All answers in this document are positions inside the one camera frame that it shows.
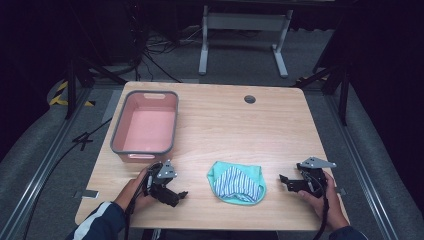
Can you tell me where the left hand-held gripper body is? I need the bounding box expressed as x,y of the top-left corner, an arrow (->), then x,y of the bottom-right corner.
143,159 -> 181,205

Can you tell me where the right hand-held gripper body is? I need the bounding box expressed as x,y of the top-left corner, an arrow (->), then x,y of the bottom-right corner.
292,156 -> 338,199

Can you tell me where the person's right hand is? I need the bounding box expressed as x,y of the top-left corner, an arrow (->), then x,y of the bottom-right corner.
297,171 -> 350,232

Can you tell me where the person's left hand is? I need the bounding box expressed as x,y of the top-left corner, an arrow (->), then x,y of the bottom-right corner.
113,166 -> 158,212

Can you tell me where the pink basin with grey rim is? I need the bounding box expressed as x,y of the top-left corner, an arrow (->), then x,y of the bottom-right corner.
110,89 -> 180,165

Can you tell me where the teal striped underwear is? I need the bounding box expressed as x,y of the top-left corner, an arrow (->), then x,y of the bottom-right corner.
206,160 -> 267,206

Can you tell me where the grey tape strip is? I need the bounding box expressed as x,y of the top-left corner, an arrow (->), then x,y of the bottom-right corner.
73,188 -> 100,200

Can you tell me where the black tape cross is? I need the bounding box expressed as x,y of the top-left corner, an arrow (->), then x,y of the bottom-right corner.
71,131 -> 95,152

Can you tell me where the black metal stand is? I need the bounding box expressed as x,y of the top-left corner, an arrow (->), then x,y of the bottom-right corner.
292,63 -> 352,127
64,54 -> 128,121

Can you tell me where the yellow and black floor tape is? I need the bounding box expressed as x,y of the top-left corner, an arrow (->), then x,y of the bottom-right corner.
48,80 -> 97,108

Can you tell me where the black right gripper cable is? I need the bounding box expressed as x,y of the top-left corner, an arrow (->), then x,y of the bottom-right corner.
304,173 -> 330,240

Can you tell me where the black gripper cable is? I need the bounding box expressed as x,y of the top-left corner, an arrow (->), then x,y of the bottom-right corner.
304,173 -> 330,240
123,161 -> 164,240

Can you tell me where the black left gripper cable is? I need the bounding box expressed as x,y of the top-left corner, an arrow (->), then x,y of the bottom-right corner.
123,161 -> 164,240

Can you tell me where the aluminium floor rail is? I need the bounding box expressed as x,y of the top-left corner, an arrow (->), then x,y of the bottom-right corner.
0,87 -> 95,240
323,93 -> 403,240

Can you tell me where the long black floor cable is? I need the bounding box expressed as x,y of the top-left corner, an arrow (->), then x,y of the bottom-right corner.
20,116 -> 113,240

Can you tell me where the tangle of black floor cables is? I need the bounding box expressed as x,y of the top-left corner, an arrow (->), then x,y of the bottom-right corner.
128,13 -> 204,84

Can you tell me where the white metal desk frame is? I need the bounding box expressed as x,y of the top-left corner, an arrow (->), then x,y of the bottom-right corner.
198,4 -> 294,79

